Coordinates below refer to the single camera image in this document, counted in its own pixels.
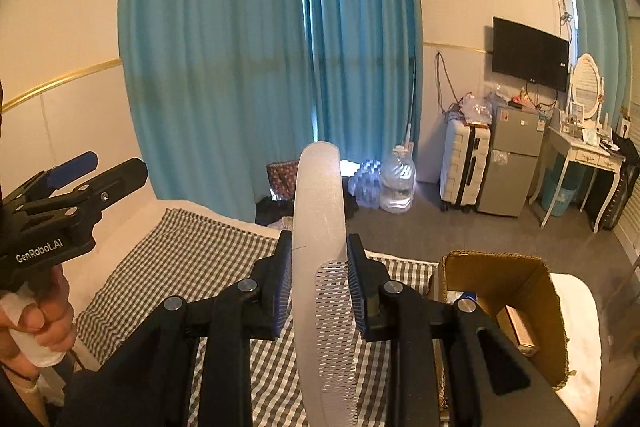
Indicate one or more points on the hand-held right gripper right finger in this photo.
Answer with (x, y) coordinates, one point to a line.
(356, 292)

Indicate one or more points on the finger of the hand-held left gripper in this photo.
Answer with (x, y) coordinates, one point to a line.
(75, 167)
(120, 177)

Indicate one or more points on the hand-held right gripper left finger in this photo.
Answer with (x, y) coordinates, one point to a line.
(282, 287)

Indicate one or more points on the blue tissue pack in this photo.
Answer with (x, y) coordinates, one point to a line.
(467, 294)

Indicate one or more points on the cardboard box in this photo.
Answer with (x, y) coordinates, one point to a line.
(500, 272)

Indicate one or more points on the tan box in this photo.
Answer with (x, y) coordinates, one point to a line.
(520, 329)

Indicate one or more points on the person's left forearm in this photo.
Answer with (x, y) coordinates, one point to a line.
(30, 402)

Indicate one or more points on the person's left hand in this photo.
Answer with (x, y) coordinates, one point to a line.
(50, 307)

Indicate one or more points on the black shoe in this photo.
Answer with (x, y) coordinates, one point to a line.
(272, 209)

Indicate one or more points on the black boots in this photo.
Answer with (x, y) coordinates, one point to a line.
(351, 207)

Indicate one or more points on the checked cloth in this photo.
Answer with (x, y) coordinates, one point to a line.
(165, 257)

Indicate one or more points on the dotted patterned bag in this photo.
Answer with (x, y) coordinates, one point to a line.
(282, 179)

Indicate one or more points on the pack of water bottles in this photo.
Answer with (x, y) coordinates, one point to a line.
(367, 184)

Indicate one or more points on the large clear water jug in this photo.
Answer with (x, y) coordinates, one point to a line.
(397, 179)

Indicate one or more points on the white suitcase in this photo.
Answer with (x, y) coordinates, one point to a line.
(462, 167)

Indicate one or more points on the wide teal curtain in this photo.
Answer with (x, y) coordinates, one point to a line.
(200, 32)

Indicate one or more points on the grey mini fridge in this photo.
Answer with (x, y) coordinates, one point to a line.
(510, 167)

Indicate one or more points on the clear plastic bag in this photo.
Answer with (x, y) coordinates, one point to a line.
(475, 107)

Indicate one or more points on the white blanket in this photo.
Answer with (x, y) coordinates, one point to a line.
(580, 307)

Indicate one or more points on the blue waste bin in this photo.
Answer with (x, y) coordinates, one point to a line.
(560, 197)

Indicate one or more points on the narrow teal corner curtain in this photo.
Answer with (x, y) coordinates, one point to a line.
(360, 32)

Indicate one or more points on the white dressing table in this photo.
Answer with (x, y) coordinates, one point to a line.
(590, 154)

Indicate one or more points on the black bag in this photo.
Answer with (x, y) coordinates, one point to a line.
(617, 192)

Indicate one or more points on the black television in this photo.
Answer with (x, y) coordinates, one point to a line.
(530, 52)

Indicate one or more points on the teal curtain beside wardrobe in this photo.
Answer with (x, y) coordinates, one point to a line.
(595, 7)

